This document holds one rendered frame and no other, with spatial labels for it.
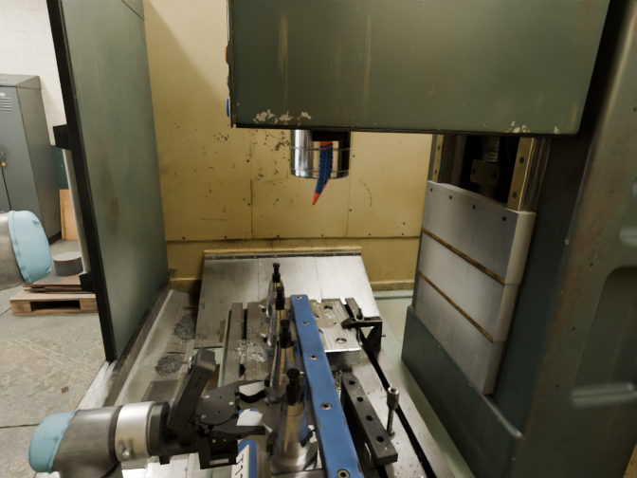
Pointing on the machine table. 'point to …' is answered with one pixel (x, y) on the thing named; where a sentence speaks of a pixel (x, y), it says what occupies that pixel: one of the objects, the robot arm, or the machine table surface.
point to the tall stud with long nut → (391, 408)
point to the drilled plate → (349, 355)
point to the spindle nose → (306, 168)
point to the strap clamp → (366, 326)
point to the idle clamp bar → (376, 456)
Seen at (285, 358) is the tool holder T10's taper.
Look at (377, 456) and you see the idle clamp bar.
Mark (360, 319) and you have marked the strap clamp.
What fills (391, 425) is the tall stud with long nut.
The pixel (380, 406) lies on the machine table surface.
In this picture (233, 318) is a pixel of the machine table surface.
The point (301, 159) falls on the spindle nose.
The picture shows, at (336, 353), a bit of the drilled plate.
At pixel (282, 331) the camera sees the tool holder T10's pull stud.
